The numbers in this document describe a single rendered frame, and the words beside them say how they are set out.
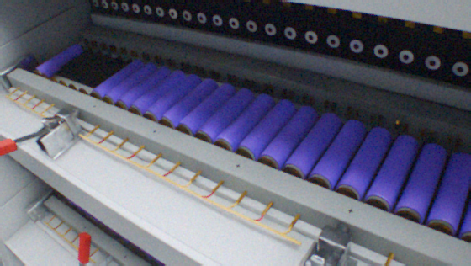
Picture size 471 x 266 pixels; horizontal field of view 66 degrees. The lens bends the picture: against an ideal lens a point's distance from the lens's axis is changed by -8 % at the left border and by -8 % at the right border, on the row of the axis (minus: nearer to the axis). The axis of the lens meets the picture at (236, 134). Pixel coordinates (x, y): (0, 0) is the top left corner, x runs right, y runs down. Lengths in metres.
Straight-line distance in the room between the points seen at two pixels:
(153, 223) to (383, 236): 0.15
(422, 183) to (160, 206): 0.18
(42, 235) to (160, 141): 0.34
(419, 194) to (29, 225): 0.53
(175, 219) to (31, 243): 0.36
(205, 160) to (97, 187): 0.10
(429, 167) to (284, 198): 0.10
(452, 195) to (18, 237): 0.55
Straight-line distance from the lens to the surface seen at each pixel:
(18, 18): 0.55
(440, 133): 0.31
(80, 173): 0.35
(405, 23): 0.30
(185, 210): 0.28
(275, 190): 0.25
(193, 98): 0.35
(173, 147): 0.29
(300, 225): 0.25
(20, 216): 0.63
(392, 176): 0.27
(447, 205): 0.26
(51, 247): 0.58
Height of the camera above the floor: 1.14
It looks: 25 degrees down
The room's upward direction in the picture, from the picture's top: 4 degrees clockwise
